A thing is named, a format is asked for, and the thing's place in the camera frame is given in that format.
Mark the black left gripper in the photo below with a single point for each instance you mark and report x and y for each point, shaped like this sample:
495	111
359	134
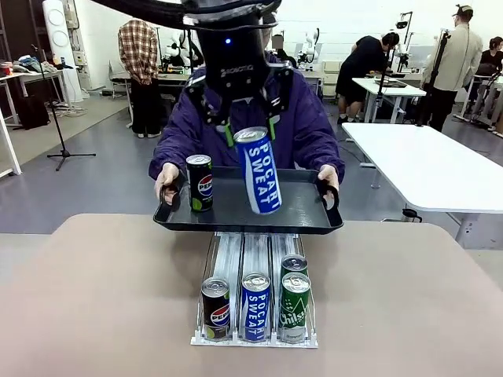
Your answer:
236	59

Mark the blue Pocari Sweat can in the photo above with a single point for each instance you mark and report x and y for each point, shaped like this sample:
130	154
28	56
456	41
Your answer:
259	173
255	310

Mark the black Pepsi can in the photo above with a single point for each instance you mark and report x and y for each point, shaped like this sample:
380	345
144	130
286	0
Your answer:
215	310
199	184

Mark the black plastic serving tray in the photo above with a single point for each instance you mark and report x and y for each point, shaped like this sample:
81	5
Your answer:
302	204

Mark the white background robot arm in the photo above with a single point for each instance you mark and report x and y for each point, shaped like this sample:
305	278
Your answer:
310	39

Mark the person's right forearm purple sleeve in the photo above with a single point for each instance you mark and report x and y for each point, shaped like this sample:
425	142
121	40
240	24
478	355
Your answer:
169	149

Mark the person's left forearm purple sleeve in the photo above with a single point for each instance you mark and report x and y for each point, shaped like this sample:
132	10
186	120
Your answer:
330	153

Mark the person in purple jacket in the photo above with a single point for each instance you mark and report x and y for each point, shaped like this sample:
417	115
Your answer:
306	118

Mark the dark-haired person in dark clothes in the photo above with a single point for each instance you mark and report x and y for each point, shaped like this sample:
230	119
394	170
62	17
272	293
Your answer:
277	41

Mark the person in plaid shirt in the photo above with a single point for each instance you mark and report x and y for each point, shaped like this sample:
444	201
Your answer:
139	51

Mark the person in black shirt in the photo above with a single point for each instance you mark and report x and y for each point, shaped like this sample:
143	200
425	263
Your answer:
361	66

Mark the person in beige sweater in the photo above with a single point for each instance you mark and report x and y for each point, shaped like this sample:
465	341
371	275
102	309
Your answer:
460	59

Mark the seated person with black hair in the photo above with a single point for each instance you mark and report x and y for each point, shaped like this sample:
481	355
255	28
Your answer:
491	59

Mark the person's right hand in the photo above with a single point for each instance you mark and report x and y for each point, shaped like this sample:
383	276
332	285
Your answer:
169	176

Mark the person's left hand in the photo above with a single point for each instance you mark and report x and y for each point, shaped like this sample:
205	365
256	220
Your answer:
329	176

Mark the white drawer cabinet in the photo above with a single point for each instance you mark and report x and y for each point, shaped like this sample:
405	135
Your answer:
332	76

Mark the white background desk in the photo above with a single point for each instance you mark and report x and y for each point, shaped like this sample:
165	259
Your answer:
397	88

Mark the white can dispenser rack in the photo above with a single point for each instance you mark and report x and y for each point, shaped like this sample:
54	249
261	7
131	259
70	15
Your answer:
236	251

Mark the green Chilsung cider can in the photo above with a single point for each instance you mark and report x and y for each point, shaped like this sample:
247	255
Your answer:
294	310
294	263

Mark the black pole stand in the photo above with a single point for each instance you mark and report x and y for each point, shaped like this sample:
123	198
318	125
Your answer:
432	82

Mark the black tripod stand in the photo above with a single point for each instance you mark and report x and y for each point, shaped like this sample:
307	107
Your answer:
63	151

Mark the large white table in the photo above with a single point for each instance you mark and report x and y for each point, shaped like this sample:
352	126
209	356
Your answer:
424	165

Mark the white tower air conditioner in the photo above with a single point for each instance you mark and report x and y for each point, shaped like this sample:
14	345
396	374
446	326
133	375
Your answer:
59	39

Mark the white table with clutter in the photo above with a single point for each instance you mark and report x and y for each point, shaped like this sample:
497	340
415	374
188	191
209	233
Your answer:
35	75

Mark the black bag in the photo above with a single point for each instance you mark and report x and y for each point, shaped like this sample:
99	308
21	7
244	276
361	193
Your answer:
33	112

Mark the pile of clothes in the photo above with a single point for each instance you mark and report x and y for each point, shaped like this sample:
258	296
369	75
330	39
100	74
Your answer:
33	64

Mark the white desk frame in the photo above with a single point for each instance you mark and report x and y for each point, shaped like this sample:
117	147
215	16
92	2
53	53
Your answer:
9	145

